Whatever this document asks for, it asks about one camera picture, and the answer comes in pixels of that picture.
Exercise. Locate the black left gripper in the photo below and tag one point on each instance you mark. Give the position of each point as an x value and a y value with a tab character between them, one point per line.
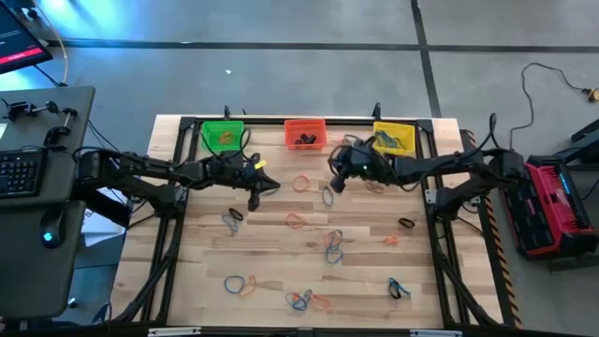
234	171

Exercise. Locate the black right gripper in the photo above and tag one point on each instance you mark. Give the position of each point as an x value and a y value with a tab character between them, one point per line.
367	166

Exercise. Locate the yellow plastic basket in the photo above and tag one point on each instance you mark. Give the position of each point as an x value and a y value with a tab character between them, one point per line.
409	128

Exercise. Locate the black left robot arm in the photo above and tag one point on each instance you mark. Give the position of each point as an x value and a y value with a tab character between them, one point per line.
140	164

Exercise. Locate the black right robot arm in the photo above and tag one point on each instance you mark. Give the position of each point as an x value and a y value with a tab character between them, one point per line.
444	161

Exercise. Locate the yellow tape tag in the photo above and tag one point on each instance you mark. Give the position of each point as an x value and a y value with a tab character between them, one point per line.
260	164

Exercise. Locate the orange plastic basket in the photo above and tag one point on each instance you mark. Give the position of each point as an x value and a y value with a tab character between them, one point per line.
319	128

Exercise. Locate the black table clamp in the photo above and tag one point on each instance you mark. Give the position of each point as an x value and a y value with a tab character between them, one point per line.
227	113
376	111

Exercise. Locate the green plastic basket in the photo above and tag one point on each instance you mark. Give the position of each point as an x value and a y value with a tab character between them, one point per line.
210	140

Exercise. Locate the white paper sheet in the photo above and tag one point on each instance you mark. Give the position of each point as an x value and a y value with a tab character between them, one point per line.
98	222

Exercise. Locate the orange black hazard strip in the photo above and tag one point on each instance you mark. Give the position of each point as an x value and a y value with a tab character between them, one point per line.
503	271

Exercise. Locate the black metal clamp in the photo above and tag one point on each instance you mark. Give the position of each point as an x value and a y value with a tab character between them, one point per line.
56	136
28	109

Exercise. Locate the red black tool case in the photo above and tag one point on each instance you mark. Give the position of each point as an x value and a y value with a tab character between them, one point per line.
552	220

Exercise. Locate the black computer mouse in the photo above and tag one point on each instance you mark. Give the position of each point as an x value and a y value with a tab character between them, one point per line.
51	229

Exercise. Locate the small metal knob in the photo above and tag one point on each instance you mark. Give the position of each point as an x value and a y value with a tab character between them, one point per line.
72	303

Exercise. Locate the grey desk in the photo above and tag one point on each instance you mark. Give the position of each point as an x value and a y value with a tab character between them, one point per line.
56	290

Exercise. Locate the black backlit keyboard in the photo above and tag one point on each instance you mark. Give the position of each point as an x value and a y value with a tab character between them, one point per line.
21	173

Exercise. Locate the black stand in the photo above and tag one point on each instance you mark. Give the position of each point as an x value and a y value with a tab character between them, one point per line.
585	136

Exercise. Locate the yellow plug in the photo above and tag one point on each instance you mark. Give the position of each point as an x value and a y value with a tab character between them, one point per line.
593	95

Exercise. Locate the black computer monitor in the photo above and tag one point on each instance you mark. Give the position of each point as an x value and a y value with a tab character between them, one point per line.
18	42

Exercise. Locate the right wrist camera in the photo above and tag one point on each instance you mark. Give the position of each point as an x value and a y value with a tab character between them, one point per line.
348	152

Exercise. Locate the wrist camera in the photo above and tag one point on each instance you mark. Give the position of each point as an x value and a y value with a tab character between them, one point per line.
348	152
255	157

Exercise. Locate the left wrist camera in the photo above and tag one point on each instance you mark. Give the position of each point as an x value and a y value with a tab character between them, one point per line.
255	157

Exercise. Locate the black aluminium table frame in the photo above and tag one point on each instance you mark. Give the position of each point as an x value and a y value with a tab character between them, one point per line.
262	121

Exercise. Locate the silver metal bracket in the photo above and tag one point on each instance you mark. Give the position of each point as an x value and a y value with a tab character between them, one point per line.
173	332
435	333

